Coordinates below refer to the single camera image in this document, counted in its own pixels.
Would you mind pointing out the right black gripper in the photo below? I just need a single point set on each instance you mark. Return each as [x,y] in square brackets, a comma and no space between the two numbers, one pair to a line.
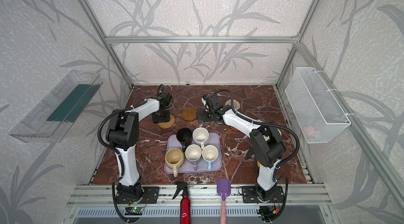
[208,116]

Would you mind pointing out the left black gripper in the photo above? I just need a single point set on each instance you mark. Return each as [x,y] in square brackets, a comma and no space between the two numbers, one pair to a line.
[161,116]

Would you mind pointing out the woven rattan coaster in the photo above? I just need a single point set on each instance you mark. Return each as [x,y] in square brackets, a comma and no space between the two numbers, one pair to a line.
[168,124]

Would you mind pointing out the black cup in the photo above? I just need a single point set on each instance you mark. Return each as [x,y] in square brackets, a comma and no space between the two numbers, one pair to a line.
[185,138]

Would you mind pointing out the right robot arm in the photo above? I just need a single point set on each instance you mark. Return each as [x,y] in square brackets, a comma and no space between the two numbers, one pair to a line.
[268,146]

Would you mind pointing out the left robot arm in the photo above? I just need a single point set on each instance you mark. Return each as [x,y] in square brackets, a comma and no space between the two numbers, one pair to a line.
[120,132]

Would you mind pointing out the right brown wooden coaster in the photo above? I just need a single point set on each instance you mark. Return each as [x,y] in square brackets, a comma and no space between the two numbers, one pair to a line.
[234,129]

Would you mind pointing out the brown wooden coaster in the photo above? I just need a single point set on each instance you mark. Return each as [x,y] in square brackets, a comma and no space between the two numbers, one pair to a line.
[234,129]
[189,114]

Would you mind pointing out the left brown wooden coaster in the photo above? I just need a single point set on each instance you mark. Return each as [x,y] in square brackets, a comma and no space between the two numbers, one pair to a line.
[189,114]

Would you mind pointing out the white speckled mug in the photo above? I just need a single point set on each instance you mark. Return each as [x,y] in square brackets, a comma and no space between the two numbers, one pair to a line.
[201,137]

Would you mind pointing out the white blue mug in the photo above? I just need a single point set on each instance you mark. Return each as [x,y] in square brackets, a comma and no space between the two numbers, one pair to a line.
[210,154]

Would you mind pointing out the beige ceramic mug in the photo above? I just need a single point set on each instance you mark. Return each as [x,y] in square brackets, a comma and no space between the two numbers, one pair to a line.
[174,159]

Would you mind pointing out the pink item in basket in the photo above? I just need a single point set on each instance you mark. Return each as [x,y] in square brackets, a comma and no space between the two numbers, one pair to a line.
[310,132]

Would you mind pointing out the red spray bottle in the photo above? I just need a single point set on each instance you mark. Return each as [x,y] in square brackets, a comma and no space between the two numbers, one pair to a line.
[185,205]

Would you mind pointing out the green-lit circuit board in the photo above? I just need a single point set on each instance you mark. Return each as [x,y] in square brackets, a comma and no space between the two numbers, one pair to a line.
[134,210]

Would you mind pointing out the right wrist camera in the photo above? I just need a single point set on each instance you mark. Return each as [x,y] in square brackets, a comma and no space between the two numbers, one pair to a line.
[211,102]

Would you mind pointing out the white grey-handled mug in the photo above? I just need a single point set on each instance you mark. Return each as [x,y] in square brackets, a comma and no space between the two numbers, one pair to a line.
[193,154]

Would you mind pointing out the purple pink-handled scoop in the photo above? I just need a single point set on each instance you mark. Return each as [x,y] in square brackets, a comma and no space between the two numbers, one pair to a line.
[223,190]

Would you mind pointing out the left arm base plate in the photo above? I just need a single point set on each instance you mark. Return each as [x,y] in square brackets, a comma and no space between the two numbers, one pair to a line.
[148,194]

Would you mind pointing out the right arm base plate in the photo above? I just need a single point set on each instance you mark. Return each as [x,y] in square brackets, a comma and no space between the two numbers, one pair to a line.
[255,194]

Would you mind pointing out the white wire basket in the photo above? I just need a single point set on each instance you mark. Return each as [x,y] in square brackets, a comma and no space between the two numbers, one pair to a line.
[314,104]

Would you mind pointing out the clear wall shelf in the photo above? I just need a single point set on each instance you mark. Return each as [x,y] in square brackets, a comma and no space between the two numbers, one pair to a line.
[53,117]

